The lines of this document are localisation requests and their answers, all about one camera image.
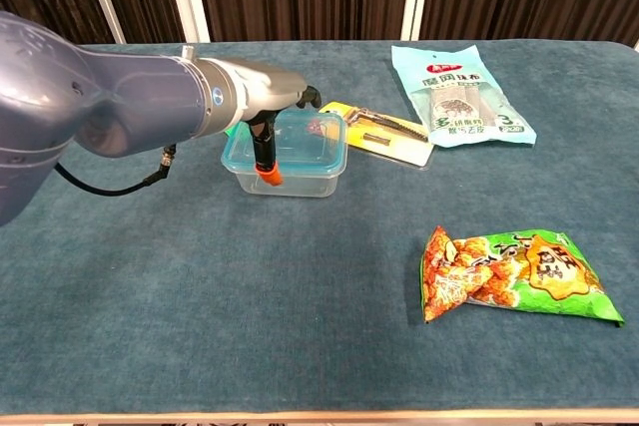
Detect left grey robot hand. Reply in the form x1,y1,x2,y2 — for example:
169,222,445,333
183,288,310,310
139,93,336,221
238,59,323,188

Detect blue translucent plastic lid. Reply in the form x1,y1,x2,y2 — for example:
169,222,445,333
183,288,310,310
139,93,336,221
221,110,348,178

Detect razor in yellow blister pack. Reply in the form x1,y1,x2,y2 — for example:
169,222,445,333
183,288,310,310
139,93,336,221
319,101,435,171

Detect light blue cleaning cloth package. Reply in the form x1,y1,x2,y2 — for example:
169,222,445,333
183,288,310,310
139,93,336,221
390,43,538,149

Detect teal table cloth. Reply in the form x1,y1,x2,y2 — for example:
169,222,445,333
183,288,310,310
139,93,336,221
0,39,639,416

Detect green orange snack bag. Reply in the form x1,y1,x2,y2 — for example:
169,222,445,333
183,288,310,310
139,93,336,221
420,225,626,328

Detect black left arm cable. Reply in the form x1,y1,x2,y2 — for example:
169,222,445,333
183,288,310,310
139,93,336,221
53,144,179,197

